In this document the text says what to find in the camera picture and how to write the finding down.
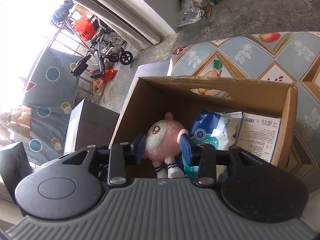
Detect blue patterned cushion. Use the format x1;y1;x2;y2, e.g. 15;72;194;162
14;48;80;165

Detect red plastic bag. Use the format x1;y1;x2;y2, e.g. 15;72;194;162
72;15;97;41

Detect pink plush toy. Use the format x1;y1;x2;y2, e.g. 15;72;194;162
143;112;188;179

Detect clear plastic trash bag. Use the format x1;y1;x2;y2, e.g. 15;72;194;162
175;0;209;27

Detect grey curtain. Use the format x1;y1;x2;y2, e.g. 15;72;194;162
73;0;176;51

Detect patterned floor mat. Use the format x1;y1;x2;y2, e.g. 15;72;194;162
168;31;319;192

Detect white paper box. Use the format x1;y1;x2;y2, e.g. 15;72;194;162
235;113;281;163

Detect brown cardboard box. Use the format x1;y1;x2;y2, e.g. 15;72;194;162
110;76;298;170

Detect blue white wipes pack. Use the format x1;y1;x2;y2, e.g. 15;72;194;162
181;109;242;183

